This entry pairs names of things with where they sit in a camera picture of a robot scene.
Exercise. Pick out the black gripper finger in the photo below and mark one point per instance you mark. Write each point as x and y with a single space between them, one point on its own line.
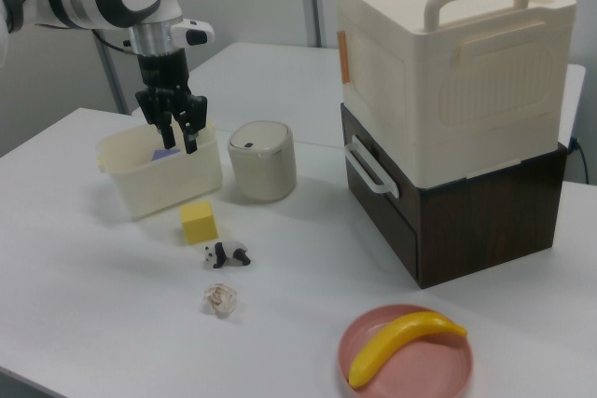
166 133
190 135

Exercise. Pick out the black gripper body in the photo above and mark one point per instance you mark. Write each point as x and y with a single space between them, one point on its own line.
164 72

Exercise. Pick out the cream plastic open bin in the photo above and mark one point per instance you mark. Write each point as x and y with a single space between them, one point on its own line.
163 169

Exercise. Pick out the beige small trash can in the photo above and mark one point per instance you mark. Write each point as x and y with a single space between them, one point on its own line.
262 161

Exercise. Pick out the purple block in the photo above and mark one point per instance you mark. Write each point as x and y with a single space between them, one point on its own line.
165 155

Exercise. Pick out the yellow foam cube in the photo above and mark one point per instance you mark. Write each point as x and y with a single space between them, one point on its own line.
198 223

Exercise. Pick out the panda toy figure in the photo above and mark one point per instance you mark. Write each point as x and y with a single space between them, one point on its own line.
226 253

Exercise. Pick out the clear crumpled plastic piece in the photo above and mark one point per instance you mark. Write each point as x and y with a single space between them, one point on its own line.
220 300

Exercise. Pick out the cream plastic storage box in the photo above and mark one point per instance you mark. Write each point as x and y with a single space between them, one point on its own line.
448 72

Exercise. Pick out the yellow toy banana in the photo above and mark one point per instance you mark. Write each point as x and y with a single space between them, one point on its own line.
396 344

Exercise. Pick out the dark wood drawer cabinet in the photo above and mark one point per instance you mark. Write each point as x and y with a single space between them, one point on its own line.
476 225

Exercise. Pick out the pink round plate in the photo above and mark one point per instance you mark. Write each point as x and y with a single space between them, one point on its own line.
410 360

